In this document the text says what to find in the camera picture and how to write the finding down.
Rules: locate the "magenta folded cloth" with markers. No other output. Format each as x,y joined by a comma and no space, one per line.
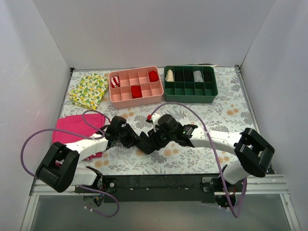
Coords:
76,124

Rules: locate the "pink divided organizer box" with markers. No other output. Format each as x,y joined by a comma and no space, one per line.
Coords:
121,97

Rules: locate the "green divided organizer box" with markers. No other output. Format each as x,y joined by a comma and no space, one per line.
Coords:
190,91

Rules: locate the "black striped underwear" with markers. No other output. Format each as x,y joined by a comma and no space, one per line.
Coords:
147,144

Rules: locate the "red rolled cloth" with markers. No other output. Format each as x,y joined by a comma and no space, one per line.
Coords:
136,91
153,76

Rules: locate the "grey rolled cloth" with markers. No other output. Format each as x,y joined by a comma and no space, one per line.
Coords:
198,76

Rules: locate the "aluminium frame rail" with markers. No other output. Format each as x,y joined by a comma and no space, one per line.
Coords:
266,207

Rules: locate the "black rolled cloth left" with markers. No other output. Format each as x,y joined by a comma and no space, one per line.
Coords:
179,76

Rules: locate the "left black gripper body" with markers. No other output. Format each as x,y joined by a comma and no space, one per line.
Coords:
130,137

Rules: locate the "lemon print folded cloth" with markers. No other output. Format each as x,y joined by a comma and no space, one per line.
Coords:
90,91

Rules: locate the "red rolled cloth front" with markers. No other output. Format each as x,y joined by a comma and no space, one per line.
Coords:
136,91

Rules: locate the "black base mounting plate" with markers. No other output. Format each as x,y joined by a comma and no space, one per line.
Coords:
165,188

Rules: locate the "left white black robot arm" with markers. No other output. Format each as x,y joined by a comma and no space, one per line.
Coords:
59,168

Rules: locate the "red rolled cloth back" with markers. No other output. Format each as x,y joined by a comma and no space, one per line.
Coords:
153,76

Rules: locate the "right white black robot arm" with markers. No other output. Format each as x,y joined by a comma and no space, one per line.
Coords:
254,153

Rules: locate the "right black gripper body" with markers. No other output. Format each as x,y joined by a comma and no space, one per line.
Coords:
158,138

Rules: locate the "red white striped rolled sock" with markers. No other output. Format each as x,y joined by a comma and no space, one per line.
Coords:
115,82

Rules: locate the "cream rolled cloth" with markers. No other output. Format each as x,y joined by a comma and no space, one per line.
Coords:
169,76

